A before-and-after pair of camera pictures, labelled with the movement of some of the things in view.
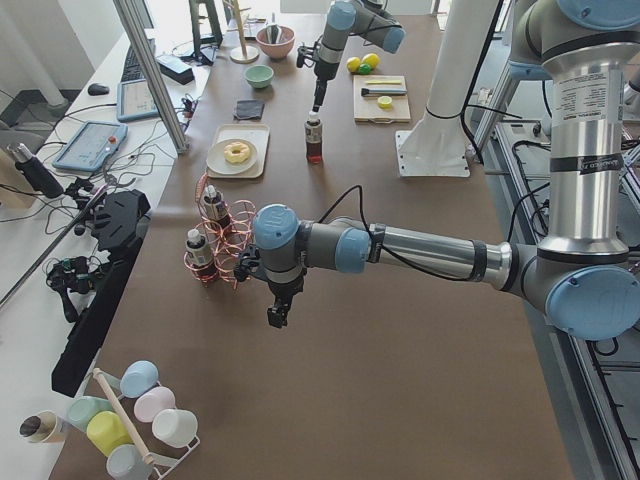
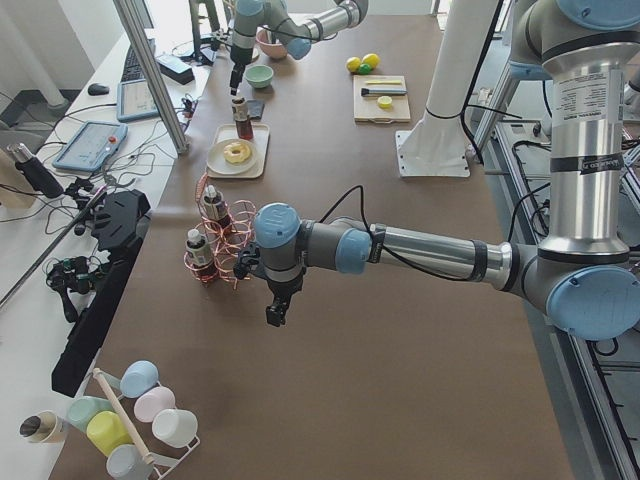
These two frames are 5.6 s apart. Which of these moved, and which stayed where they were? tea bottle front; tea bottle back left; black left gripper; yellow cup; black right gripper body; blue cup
Moved: black right gripper body; tea bottle front
Stayed: tea bottle back left; blue cup; yellow cup; black left gripper
